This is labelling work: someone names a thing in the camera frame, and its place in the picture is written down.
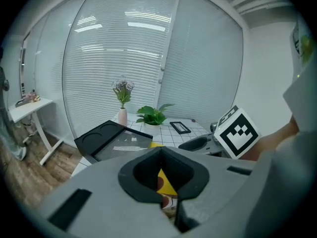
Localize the pink object on desk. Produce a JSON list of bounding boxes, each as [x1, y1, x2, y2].
[[23, 90, 42, 103]]

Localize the pink vase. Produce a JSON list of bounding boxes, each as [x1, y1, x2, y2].
[[118, 108, 128, 127]]

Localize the white checked tablecloth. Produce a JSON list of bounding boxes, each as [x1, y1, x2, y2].
[[71, 112, 211, 178]]

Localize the small black frame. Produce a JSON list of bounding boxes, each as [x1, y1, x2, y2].
[[169, 120, 192, 134]]

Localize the white plant pot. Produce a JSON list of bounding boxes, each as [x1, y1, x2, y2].
[[143, 122, 161, 136]]

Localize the person's right forearm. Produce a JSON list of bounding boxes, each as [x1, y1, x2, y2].
[[244, 115, 301, 161]]

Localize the green leafy plant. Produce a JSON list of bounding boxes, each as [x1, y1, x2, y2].
[[135, 104, 175, 126]]

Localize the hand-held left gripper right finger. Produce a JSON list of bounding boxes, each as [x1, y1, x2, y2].
[[160, 147, 259, 235]]

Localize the person's gray shirt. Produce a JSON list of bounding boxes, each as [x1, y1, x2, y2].
[[245, 58, 317, 238]]

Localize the white window blinds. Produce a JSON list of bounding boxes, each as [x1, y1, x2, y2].
[[24, 0, 245, 145]]

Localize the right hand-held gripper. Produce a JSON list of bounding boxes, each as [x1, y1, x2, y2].
[[178, 105, 262, 160]]

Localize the yellow small package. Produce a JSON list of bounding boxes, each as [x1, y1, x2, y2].
[[149, 142, 179, 210]]

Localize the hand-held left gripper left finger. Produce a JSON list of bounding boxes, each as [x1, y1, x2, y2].
[[37, 147, 182, 238]]

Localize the white standing desk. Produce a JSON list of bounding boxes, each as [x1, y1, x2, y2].
[[8, 97, 65, 166]]

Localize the black container with clear lid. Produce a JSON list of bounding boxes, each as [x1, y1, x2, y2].
[[73, 119, 154, 165]]

